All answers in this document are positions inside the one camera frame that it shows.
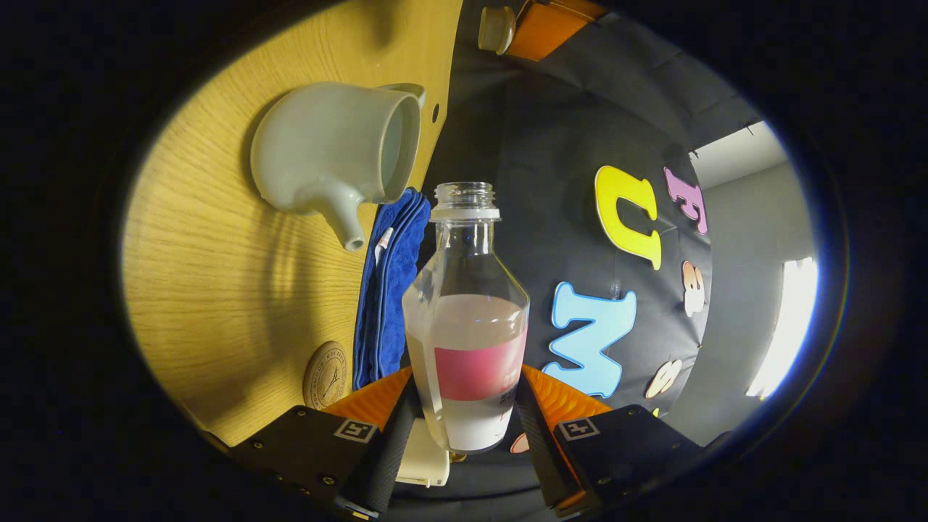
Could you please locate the round brown coaster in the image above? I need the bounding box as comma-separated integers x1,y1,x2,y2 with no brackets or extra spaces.
303,341,349,411

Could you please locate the clear plastic water bottle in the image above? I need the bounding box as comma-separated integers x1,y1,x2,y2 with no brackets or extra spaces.
402,181,531,455

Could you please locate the white ceramic teacup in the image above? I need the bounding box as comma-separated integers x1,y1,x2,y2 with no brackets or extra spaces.
250,81,427,252

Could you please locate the folded blue towel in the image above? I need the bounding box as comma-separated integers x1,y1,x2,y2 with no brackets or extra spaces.
353,187,432,392

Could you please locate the white toaster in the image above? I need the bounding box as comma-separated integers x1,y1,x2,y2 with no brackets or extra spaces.
395,417,451,488

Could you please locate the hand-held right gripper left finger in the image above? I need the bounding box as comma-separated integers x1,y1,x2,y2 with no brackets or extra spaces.
231,366,421,519

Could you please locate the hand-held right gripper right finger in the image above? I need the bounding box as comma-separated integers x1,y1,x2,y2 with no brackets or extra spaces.
515,364,715,517

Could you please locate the ceiling light panel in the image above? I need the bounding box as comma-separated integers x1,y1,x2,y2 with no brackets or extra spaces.
747,257,819,401

